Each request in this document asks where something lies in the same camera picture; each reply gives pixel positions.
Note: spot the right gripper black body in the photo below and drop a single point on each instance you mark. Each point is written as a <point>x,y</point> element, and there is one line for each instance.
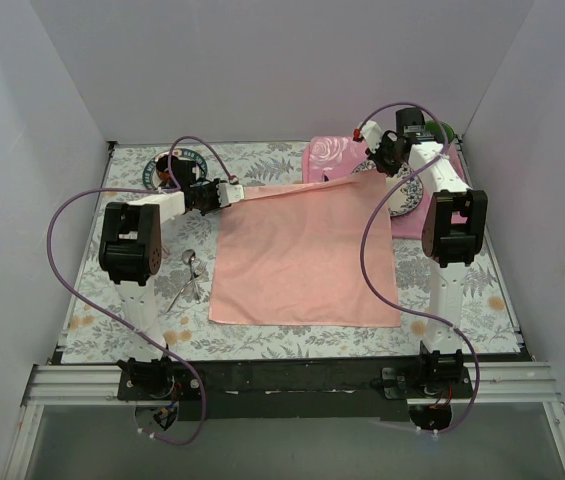
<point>382,154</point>

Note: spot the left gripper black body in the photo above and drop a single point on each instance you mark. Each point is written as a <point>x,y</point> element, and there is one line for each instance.
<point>213,195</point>

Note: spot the salmon pink cloth napkin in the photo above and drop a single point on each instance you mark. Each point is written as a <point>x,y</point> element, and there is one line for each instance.
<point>307,255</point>

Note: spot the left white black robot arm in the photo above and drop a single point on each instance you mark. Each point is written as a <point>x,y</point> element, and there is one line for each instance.
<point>131,254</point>

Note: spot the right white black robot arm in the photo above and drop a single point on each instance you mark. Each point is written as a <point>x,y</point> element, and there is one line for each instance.
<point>452,236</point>

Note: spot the green inside floral mug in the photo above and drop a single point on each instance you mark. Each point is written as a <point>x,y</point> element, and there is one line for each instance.
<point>440,131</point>

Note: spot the small brown cup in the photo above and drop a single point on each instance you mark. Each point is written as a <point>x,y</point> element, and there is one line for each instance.
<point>162,165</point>

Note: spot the blue floral patterned plate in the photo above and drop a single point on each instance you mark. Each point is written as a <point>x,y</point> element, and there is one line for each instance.
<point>409,196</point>

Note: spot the green rimmed white saucer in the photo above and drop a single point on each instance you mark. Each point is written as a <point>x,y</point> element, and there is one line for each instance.
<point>148,175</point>

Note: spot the large silver spoon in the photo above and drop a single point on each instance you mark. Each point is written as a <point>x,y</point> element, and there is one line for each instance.
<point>188,258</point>

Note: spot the pink rose placemat cloth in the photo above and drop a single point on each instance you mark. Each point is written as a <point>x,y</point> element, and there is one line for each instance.
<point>330,158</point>

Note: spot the silver fork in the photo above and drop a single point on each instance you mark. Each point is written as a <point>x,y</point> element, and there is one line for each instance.
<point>199,277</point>

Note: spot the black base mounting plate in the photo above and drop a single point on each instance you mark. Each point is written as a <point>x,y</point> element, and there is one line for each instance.
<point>376,387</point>

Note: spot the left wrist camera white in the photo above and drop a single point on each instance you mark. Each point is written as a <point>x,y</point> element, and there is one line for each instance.
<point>232,193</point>

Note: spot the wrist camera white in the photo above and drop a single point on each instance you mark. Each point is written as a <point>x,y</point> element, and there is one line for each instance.
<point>370,133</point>
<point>232,193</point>

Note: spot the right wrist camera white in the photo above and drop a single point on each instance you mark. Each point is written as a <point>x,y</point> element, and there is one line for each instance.
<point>370,133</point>

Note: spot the aluminium frame rail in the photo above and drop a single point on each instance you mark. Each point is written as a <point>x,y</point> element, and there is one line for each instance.
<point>500,382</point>

